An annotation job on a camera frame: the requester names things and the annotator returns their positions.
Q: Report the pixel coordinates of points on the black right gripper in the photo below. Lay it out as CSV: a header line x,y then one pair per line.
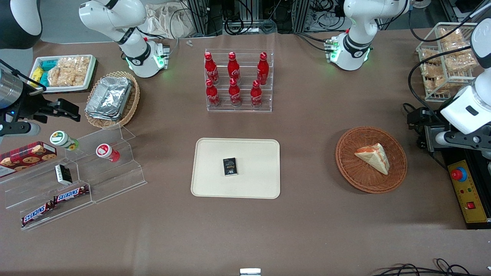
x,y
31,107

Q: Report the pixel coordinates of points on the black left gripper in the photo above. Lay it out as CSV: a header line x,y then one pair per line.
x,y
431,118

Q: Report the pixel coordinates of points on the triangle sandwich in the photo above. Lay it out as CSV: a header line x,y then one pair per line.
x,y
374,157

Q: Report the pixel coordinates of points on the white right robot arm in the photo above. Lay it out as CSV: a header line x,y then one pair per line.
x,y
111,15

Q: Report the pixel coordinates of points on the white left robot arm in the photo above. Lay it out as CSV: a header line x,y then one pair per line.
x,y
356,23

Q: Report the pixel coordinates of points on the white rectangular snack tray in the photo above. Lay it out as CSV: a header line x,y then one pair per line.
x,y
91,73

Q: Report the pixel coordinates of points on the oval light wicker basket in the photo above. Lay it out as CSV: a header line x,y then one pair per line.
x,y
130,103

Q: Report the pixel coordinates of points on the round brown wicker basket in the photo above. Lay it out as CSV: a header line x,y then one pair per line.
x,y
353,172

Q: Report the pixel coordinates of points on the beige plastic tray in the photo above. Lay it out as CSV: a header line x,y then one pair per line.
x,y
253,168

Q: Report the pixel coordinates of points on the green-lid drink cup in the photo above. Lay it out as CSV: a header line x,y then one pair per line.
x,y
61,139

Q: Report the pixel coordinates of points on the teal snack packet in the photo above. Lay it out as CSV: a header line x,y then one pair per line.
x,y
49,64
44,78

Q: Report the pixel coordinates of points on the clear bag of rice crackers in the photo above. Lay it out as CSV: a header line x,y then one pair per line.
x,y
69,71

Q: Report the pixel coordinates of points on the clear bag of fried snacks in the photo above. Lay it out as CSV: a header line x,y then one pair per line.
x,y
462,60
452,38
429,69
437,84

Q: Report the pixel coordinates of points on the yellow snack packet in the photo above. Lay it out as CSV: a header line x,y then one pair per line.
x,y
36,74

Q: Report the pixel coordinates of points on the stack of foil trays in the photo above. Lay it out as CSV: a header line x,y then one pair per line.
x,y
109,97

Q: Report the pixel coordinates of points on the red cookie box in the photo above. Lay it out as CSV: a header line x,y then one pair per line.
x,y
27,157

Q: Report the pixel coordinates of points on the red-lid drink cup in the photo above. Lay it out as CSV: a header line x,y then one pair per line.
x,y
105,151

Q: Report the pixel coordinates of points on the small black white box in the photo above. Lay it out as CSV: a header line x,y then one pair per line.
x,y
63,174

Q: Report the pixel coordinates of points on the red emergency stop button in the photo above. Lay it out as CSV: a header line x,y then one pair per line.
x,y
458,174

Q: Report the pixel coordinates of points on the snickers bar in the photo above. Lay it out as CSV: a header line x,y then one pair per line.
x,y
37,213
71,194

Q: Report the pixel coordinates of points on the clear acrylic stepped shelf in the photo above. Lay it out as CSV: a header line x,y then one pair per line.
x,y
115,180

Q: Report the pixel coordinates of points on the black yellow control box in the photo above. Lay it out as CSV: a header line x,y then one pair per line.
x,y
470,195

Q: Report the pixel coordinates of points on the beige cloth bag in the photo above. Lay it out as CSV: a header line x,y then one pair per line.
x,y
168,21

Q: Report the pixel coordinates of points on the red cola bottle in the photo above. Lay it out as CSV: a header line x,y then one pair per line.
x,y
262,69
211,69
234,94
233,68
256,96
212,95

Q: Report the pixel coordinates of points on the clear acrylic bottle rack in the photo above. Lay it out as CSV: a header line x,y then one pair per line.
x,y
245,96

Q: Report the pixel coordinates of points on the small black snack box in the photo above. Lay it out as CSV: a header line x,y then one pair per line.
x,y
230,167

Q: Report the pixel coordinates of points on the aluminium frame structure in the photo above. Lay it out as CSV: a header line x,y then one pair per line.
x,y
299,11

